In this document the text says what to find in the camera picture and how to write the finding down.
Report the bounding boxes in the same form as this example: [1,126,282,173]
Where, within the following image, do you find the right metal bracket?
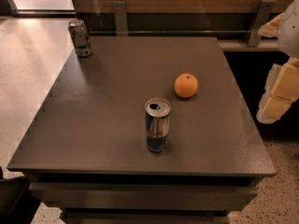
[246,0,276,48]

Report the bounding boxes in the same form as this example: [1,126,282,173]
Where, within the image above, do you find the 7up can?
[68,19,93,58]

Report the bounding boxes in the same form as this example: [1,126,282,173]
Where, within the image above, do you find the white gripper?
[256,0,299,124]

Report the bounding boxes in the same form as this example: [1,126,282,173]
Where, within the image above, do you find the redbull can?
[144,98,172,152]

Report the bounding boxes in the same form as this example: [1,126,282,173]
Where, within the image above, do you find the grey drawer cabinet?
[8,36,276,224]

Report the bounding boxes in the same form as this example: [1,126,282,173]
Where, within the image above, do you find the orange fruit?
[174,73,198,98]

